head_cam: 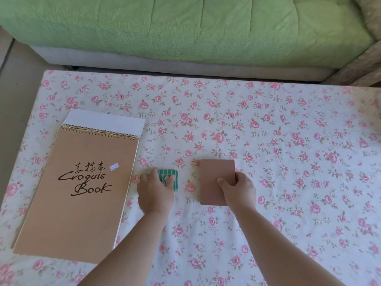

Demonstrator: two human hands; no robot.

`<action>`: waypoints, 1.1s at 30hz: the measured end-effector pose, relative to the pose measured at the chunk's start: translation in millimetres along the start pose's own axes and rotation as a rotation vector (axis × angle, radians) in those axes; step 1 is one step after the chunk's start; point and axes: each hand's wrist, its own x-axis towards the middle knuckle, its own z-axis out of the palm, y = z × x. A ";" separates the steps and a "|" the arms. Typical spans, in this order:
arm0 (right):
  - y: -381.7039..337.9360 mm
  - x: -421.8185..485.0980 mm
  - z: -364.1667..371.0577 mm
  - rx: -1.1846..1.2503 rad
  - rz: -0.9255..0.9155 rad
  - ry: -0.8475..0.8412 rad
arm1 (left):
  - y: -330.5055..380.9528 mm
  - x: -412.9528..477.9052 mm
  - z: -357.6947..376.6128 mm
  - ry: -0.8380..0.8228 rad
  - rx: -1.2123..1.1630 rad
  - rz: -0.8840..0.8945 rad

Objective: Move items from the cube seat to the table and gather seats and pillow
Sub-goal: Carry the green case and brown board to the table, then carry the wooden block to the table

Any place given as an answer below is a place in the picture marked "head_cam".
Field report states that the person's right hand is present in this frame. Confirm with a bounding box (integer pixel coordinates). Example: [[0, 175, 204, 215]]
[[216, 172, 257, 213]]

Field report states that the person's left hand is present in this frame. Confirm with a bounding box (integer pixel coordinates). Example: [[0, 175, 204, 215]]
[[136, 169, 176, 216]]

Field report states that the green striped tin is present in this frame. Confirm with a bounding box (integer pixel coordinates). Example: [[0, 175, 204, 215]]
[[157, 169, 179, 191]]

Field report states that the small brown notebook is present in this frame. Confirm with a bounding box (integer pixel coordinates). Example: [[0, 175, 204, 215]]
[[198, 159, 236, 206]]

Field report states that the person's left forearm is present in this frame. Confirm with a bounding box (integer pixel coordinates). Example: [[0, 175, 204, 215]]
[[76, 210, 170, 286]]

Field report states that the person's right forearm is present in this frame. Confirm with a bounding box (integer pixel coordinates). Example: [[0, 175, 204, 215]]
[[231, 205, 346, 286]]

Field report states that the floral pink-frilled tablecloth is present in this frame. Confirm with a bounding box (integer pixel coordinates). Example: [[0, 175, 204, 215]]
[[0, 70, 381, 286]]

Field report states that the brown spiral sketchbook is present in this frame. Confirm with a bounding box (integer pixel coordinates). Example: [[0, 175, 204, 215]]
[[12, 109, 146, 265]]

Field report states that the green cushioned white sofa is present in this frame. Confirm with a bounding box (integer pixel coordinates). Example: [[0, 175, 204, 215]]
[[0, 0, 375, 84]]

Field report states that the beige patterned curtain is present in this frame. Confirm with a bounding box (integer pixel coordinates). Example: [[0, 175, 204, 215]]
[[320, 0, 381, 87]]

